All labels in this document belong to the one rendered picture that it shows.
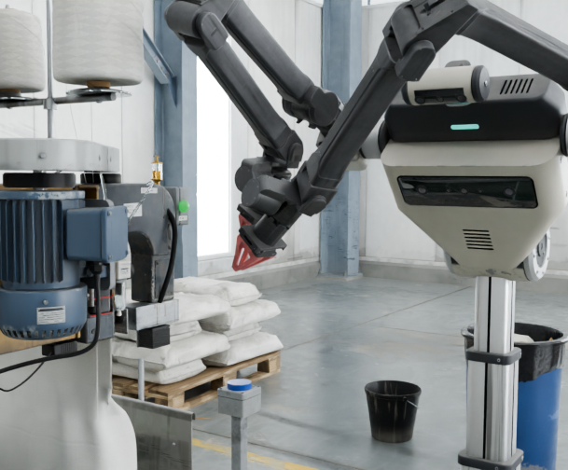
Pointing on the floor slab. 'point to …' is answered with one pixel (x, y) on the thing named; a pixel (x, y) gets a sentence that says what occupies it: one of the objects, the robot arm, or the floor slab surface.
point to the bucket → (392, 409)
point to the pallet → (268, 363)
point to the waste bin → (535, 391)
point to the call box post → (239, 443)
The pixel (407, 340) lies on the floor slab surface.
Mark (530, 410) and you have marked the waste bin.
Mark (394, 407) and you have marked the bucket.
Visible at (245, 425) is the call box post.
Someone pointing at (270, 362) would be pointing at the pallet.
